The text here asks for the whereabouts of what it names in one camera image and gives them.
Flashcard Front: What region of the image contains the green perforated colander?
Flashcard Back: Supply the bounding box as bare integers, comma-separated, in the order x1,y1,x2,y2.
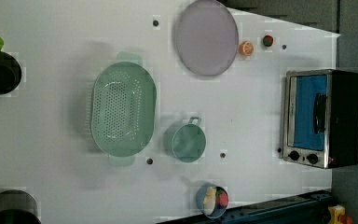
90,51,157,167

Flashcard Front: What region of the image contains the red strawberry toy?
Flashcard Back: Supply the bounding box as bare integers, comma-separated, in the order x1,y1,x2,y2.
262,35,274,48

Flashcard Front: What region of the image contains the green mug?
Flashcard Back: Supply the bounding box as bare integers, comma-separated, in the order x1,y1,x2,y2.
163,117,207,163

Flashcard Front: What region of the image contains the orange slice toy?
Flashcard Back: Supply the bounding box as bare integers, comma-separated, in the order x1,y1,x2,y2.
239,41,254,57

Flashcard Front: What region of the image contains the black round container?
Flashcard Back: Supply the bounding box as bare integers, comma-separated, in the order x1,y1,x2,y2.
0,189,42,224

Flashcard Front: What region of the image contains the lilac round plate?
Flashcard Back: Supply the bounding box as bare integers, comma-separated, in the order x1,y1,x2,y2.
175,0,239,76

